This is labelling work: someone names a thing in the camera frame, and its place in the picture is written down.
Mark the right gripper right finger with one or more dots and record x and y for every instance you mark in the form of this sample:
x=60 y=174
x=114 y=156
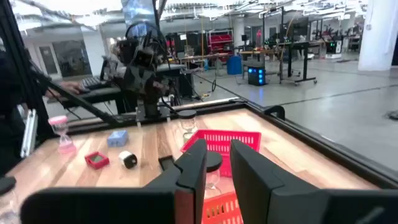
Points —
x=280 y=202

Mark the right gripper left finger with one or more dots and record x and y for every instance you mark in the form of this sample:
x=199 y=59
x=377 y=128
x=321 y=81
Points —
x=161 y=202

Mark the black-capped hourglass green sand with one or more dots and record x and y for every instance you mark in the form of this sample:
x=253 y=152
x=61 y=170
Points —
x=187 y=114

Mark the light blue box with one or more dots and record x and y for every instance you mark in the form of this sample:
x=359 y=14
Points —
x=117 y=139

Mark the black-capped clear hourglass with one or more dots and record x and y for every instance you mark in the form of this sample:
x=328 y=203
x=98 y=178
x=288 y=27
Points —
x=214 y=160

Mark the red digital thermometer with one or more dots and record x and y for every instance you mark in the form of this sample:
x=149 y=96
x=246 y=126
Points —
x=97 y=160

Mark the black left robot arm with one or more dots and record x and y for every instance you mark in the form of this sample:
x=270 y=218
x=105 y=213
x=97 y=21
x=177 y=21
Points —
x=141 y=53

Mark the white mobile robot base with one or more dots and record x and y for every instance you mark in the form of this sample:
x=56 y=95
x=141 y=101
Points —
x=333 y=48

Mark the black keyboard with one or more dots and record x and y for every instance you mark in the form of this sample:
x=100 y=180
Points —
x=91 y=82

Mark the small white cube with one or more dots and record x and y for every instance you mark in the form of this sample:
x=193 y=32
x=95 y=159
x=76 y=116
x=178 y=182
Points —
x=127 y=159

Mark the orange plastic basket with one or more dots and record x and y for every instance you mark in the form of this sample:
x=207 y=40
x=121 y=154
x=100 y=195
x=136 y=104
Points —
x=222 y=211

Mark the person's hand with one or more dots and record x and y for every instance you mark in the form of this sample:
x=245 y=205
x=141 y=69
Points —
x=71 y=87

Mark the wooden workbench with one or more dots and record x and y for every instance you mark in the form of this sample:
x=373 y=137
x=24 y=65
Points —
x=202 y=56

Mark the red plastic basket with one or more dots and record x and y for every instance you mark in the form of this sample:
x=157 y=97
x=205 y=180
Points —
x=217 y=140

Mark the pink hourglass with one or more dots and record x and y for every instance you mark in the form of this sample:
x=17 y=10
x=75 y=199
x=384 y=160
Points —
x=59 y=120

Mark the red shelf rack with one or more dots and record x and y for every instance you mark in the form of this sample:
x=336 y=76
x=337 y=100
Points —
x=219 y=40

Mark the blue barrel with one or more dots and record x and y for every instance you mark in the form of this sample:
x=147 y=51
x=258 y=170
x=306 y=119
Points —
x=234 y=65

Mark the black computer blue lights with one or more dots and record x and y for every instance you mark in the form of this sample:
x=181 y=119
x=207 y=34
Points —
x=256 y=76

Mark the person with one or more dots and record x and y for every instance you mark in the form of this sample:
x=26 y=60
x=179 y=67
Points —
x=7 y=130

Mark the black standing desk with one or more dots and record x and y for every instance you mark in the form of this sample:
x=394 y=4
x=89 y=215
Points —
x=295 y=45

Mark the white pillar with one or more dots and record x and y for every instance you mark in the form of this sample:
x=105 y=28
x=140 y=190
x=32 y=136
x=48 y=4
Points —
x=377 y=34

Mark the black metal table frame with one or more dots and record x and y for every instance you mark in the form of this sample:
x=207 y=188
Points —
x=342 y=157

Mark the black frame hook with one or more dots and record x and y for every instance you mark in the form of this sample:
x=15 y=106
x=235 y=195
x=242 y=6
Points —
x=280 y=109

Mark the aluminium bracket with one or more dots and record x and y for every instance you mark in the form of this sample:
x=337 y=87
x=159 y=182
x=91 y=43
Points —
x=29 y=133

